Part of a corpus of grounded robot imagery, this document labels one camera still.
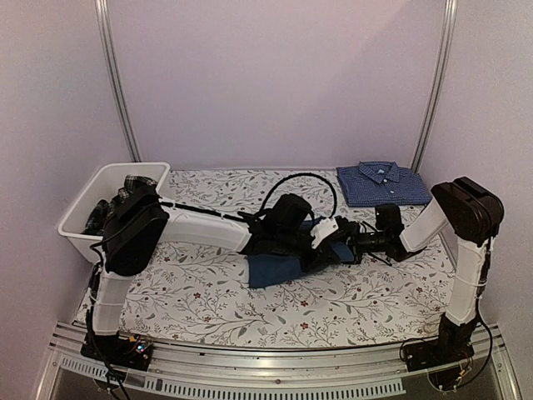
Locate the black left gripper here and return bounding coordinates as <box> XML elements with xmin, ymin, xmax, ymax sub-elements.
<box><xmin>276</xmin><ymin>228</ymin><xmax>340</xmax><ymax>274</ymax></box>

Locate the teal blue garment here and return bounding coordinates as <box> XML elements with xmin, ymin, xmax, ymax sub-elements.
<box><xmin>243</xmin><ymin>236</ymin><xmax>354</xmax><ymax>288</ymax></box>

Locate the blue plaid button shirt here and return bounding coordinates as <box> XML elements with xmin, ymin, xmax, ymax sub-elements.
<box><xmin>336</xmin><ymin>162</ymin><xmax>431</xmax><ymax>208</ymax></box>

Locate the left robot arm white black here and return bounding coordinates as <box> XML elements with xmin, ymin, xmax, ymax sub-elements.
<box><xmin>87</xmin><ymin>187</ymin><xmax>340</xmax><ymax>362</ymax></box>

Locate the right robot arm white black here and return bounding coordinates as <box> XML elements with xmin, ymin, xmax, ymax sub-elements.
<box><xmin>348</xmin><ymin>177</ymin><xmax>505</xmax><ymax>363</ymax></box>

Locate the white plastic laundry bin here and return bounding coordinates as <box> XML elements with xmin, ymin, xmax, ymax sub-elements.
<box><xmin>57</xmin><ymin>162</ymin><xmax>170</xmax><ymax>264</ymax></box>

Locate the black white plaid garment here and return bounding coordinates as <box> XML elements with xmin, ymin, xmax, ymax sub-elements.
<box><xmin>82</xmin><ymin>174</ymin><xmax>158</xmax><ymax>236</ymax></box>

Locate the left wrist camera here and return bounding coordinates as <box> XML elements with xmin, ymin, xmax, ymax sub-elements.
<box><xmin>249</xmin><ymin>171</ymin><xmax>359</xmax><ymax>249</ymax></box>

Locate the aluminium front rail base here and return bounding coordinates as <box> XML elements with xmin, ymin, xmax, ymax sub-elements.
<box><xmin>36</xmin><ymin>323</ymin><xmax>523</xmax><ymax>399</ymax></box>

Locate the right aluminium frame post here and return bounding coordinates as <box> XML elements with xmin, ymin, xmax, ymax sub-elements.
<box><xmin>411</xmin><ymin>0</ymin><xmax>457</xmax><ymax>173</ymax></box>

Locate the aluminium frame post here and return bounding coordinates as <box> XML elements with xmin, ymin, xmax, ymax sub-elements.
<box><xmin>94</xmin><ymin>0</ymin><xmax>142</xmax><ymax>163</ymax></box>
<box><xmin>411</xmin><ymin>0</ymin><xmax>457</xmax><ymax>173</ymax></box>

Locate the left aluminium frame post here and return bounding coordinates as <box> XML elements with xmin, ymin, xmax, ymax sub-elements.
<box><xmin>94</xmin><ymin>0</ymin><xmax>142</xmax><ymax>163</ymax></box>

